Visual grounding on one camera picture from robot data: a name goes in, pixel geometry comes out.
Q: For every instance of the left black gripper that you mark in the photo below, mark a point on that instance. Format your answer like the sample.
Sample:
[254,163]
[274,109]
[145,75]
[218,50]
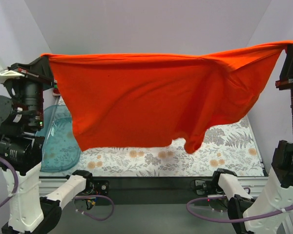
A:
[32,73]

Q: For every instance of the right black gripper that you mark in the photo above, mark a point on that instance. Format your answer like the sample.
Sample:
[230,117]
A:
[290,83]

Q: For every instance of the orange t-shirt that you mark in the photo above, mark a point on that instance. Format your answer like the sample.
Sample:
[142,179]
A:
[150,100]

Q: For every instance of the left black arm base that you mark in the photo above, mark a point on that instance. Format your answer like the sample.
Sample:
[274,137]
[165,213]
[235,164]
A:
[97,187]

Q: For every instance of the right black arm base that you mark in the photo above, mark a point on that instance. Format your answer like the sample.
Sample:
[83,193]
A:
[205,187]

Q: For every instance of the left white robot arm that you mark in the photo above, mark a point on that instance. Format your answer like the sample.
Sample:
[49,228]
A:
[21,117]

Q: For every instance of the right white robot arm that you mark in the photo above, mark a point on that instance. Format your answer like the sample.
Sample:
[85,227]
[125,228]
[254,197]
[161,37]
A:
[265,214]

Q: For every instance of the folded dark red t-shirt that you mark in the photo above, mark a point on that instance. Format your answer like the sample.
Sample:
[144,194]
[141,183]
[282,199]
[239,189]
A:
[56,93]

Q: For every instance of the clear teal plastic bin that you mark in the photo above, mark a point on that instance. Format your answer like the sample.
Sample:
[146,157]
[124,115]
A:
[60,151]

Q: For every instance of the floral patterned table mat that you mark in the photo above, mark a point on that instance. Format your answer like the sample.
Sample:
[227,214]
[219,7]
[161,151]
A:
[230,147]

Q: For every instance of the aluminium frame rail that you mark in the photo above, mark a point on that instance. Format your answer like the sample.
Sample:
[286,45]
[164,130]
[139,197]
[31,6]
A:
[149,183]

